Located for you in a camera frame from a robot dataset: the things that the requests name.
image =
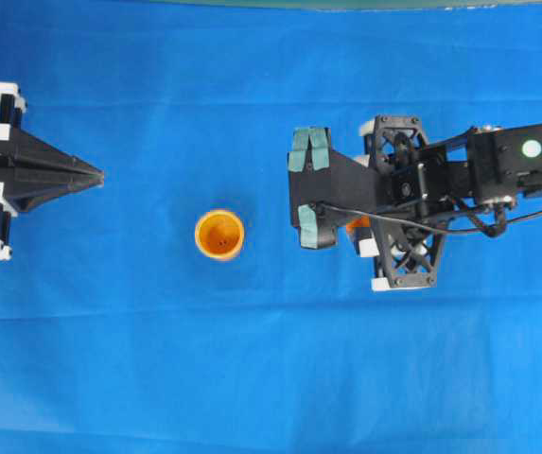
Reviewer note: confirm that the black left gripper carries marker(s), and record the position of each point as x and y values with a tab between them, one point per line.
22	190

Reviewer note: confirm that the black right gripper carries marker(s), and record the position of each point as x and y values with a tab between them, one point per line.
407	250

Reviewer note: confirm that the orange block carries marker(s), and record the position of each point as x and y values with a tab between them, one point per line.
361	222

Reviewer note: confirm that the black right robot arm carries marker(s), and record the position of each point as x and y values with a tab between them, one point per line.
477	175

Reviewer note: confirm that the yellow plastic cup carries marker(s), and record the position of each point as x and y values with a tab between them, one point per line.
219	235

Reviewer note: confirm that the blue cloth table cover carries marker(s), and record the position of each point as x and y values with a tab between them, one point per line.
117	335

